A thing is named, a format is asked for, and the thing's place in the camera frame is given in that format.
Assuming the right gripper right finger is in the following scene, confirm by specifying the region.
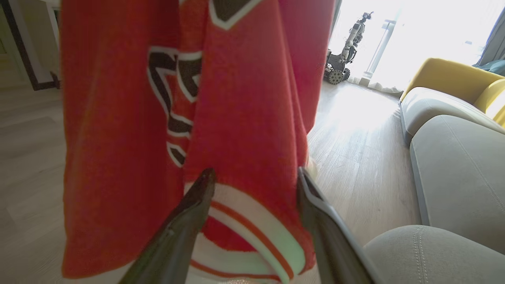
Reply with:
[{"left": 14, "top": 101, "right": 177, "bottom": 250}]
[{"left": 297, "top": 167, "right": 386, "bottom": 284}]

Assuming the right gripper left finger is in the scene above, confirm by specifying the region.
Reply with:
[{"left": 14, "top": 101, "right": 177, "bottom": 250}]
[{"left": 118, "top": 168, "right": 217, "bottom": 284}]

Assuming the red sports jersey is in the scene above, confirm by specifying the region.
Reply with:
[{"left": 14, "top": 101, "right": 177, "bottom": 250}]
[{"left": 59, "top": 0, "right": 336, "bottom": 284}]

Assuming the grey fabric sofa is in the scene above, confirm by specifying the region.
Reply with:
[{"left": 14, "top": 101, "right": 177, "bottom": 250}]
[{"left": 363, "top": 87, "right": 505, "bottom": 284}]

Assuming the yellow armchair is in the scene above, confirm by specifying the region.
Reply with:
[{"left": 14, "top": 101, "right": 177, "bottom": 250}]
[{"left": 400, "top": 58, "right": 505, "bottom": 105}]

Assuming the yellow cushion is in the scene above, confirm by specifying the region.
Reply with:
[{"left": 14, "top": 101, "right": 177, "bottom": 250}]
[{"left": 473, "top": 79, "right": 505, "bottom": 127}]

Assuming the dark framed white cabinet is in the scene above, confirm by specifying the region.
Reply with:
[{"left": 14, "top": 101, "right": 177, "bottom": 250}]
[{"left": 0, "top": 0, "right": 62, "bottom": 91}]

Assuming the teal cushion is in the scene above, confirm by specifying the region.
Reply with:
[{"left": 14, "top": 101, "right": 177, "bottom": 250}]
[{"left": 475, "top": 59, "right": 505, "bottom": 77}]

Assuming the grey curtain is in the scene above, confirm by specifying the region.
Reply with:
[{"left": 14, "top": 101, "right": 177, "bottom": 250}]
[{"left": 473, "top": 7, "right": 505, "bottom": 67}]

